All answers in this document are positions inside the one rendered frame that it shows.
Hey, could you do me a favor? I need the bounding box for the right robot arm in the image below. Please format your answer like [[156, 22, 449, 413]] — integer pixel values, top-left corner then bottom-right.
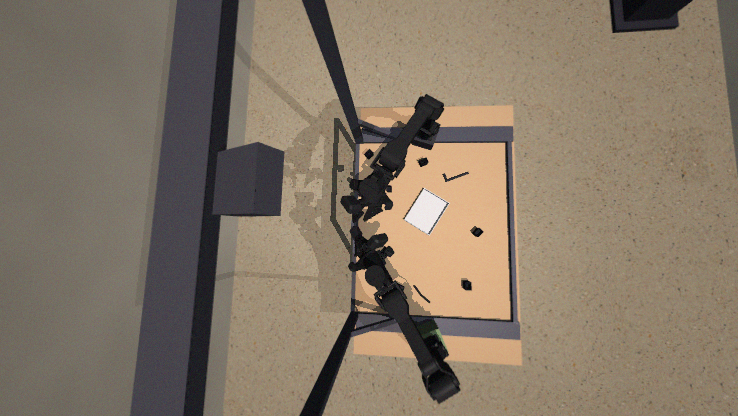
[[365, 265, 460, 404]]

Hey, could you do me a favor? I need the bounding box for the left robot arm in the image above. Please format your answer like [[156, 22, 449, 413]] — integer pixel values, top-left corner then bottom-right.
[[349, 94, 445, 199]]

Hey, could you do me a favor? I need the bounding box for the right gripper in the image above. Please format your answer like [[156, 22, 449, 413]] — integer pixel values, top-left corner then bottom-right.
[[348, 233, 388, 272]]

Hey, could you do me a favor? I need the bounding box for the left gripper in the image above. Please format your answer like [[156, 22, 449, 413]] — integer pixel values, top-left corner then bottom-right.
[[340, 191, 393, 223]]

